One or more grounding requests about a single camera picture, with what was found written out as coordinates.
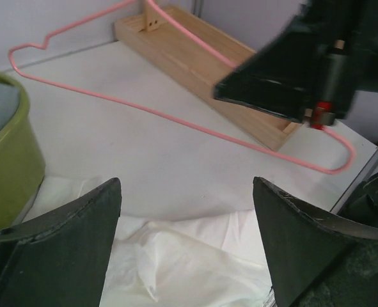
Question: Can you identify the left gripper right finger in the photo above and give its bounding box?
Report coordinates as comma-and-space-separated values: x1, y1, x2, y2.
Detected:
253, 177, 378, 306

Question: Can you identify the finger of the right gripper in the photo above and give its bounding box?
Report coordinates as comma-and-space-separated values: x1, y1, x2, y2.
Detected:
213, 41, 319, 123

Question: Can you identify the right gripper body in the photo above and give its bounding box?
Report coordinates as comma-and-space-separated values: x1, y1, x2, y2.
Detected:
282, 1, 378, 130

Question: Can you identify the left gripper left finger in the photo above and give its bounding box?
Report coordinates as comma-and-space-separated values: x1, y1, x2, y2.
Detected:
0, 178, 122, 306

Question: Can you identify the white shirt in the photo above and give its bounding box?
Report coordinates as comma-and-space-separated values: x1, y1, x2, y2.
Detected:
22, 175, 278, 307

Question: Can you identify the pink hanger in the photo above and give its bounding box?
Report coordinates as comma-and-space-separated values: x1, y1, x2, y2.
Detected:
8, 0, 358, 175

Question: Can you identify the wooden clothes rack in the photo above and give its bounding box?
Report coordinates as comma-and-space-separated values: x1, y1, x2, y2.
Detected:
114, 13, 300, 151

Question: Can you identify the green plastic basket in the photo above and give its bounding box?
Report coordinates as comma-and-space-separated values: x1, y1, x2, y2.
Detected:
0, 73, 45, 230

